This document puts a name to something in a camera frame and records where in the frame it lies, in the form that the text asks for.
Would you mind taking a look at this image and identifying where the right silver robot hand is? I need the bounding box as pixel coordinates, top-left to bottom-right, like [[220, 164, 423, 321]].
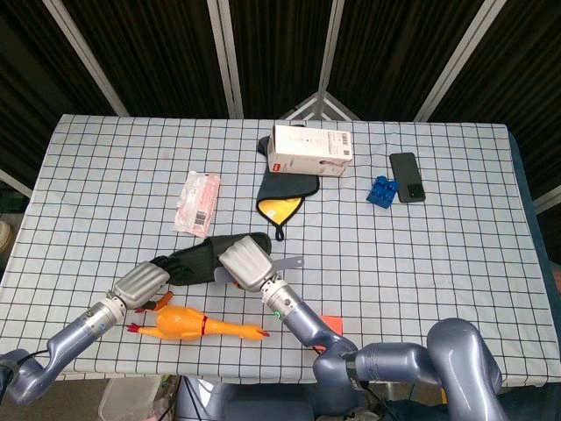
[[217, 236, 281, 293]]

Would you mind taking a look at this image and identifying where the black rubber slipper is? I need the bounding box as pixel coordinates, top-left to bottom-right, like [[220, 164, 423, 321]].
[[151, 232, 273, 287]]

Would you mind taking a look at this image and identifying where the pink plastic packet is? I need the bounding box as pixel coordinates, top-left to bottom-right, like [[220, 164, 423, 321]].
[[173, 171, 222, 239]]

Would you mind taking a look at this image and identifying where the grey and yellow cloth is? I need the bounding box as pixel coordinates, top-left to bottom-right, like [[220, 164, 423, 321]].
[[256, 134, 320, 242]]

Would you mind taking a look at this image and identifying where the yellow rubber chicken toy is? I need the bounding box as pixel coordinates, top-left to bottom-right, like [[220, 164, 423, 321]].
[[126, 304, 269, 343]]

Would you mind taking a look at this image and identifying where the orange foam cube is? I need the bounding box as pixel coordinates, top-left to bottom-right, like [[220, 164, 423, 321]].
[[313, 314, 345, 352]]

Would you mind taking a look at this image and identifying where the white product box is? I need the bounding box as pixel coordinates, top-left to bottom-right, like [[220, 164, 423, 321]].
[[266, 125, 354, 179]]

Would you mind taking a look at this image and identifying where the blue-grey robot torso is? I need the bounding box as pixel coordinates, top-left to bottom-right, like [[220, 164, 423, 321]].
[[174, 376, 365, 421]]

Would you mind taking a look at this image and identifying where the white checked tablecloth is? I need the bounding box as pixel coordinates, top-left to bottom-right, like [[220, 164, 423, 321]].
[[0, 114, 561, 387]]

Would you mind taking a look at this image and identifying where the blue toy building brick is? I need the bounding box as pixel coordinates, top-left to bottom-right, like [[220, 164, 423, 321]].
[[366, 175, 400, 211]]

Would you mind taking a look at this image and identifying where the metal screen foot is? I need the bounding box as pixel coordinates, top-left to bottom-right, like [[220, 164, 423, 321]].
[[280, 90, 359, 122]]

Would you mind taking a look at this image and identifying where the clear plastic storage box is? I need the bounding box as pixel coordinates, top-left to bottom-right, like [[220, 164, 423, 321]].
[[98, 376, 163, 421]]

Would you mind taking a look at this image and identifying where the black smartphone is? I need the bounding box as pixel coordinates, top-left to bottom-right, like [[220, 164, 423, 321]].
[[388, 152, 427, 203]]

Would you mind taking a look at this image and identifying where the dark blue table skirt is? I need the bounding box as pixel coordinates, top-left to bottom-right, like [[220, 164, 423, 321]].
[[508, 126, 561, 273]]

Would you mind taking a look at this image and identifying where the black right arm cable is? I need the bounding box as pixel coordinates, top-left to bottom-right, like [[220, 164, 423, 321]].
[[306, 344, 382, 396]]

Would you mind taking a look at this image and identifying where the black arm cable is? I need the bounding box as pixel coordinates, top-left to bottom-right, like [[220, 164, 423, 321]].
[[306, 344, 382, 396], [15, 348, 50, 366]]

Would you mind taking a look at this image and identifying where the white screen frame post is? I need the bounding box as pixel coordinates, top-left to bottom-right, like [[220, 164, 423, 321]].
[[313, 0, 347, 96], [0, 168, 34, 198], [43, 0, 130, 118], [414, 0, 499, 123], [206, 0, 245, 118], [532, 186, 561, 214]]

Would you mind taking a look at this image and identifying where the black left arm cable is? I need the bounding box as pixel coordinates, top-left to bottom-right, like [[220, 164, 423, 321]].
[[15, 348, 50, 366]]

